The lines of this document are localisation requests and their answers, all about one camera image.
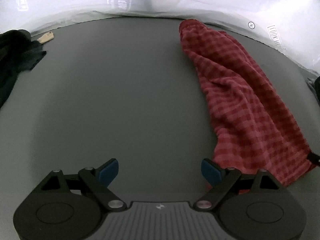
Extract red checkered shorts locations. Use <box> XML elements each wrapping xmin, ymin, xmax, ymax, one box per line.
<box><xmin>179</xmin><ymin>20</ymin><xmax>315</xmax><ymax>186</ymax></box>

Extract white carrot-print curtain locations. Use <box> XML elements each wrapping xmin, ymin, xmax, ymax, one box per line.
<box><xmin>1</xmin><ymin>0</ymin><xmax>319</xmax><ymax>74</ymax></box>

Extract black garment pile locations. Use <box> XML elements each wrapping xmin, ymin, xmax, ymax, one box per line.
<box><xmin>0</xmin><ymin>29</ymin><xmax>47</xmax><ymax>106</ymax></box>

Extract beige garment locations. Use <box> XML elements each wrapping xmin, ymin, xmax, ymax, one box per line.
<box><xmin>37</xmin><ymin>31</ymin><xmax>54</xmax><ymax>44</ymax></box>

